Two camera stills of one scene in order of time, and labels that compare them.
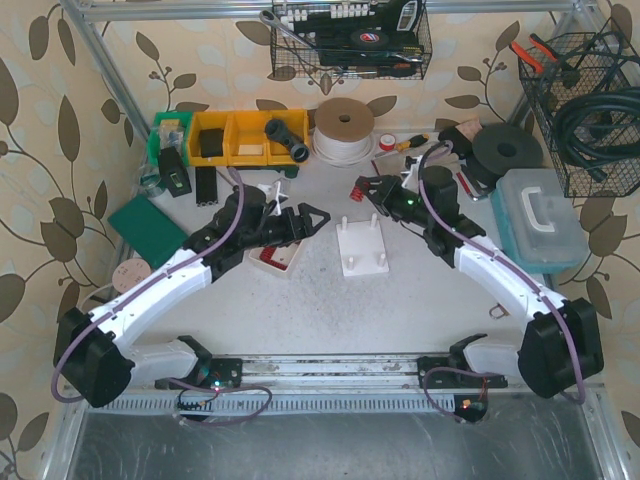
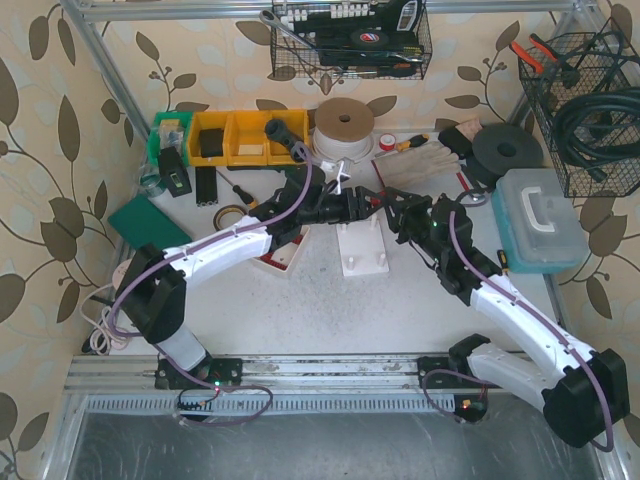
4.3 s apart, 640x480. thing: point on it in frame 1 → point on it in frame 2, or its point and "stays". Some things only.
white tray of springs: (277, 259) stays
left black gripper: (291, 225) → (347, 206)
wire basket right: (590, 92) stays
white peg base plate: (362, 246) stays
